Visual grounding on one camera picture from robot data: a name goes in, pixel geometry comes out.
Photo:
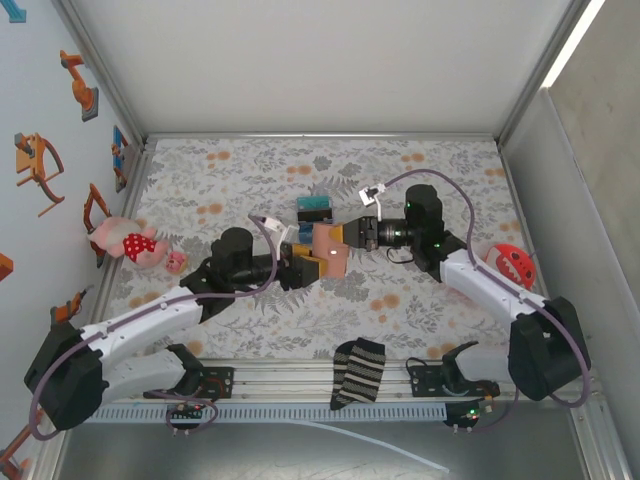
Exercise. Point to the tan leather card holder wallet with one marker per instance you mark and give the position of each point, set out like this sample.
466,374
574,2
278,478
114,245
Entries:
330,240

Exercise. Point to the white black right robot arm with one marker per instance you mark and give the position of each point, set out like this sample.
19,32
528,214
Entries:
495,287

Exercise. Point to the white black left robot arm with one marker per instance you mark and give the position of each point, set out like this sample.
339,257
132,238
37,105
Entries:
140,315

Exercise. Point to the blue cards in box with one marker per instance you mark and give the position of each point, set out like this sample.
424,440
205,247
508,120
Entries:
305,233

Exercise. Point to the black plastic card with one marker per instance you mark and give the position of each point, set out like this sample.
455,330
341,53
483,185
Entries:
315,215

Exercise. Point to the teal plastic card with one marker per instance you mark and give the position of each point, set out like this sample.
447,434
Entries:
314,202

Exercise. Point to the floral printed table mat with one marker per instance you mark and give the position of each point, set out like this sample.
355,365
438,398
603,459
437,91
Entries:
240,165

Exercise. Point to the pink plush toy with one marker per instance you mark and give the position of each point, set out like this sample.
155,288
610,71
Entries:
135,245

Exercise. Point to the red monster plush toy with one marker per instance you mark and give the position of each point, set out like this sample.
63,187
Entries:
512,265

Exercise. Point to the black beige striped sock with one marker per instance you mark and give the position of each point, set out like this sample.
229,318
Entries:
357,372

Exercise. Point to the blue orange machine sticker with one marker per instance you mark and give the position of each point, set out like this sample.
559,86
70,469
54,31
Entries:
120,155

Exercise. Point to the small circuit board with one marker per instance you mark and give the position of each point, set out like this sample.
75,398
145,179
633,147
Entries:
185,413

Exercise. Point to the round black circuit board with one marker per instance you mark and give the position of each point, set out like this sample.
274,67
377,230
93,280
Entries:
467,415

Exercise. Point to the orange grey claw sticker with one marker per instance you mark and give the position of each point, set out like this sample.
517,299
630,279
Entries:
32,165

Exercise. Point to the white light strip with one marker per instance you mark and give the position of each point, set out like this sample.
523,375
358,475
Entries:
570,45

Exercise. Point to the aluminium frame bar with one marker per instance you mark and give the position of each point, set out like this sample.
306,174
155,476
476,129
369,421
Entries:
520,220
127,215
320,136

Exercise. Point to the wide aluminium extrusion rail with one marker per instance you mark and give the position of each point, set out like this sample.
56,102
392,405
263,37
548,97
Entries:
280,380

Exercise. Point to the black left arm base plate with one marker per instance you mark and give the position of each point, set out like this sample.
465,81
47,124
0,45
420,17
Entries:
222,382

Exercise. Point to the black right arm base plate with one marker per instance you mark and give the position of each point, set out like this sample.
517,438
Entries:
425,382

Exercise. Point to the aluminium frame post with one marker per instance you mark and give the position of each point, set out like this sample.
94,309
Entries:
545,65
100,65

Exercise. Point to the orange block wall sticker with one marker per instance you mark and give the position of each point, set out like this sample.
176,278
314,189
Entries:
5,267

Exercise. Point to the blue wall sticker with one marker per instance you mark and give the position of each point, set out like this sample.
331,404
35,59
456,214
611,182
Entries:
15,12

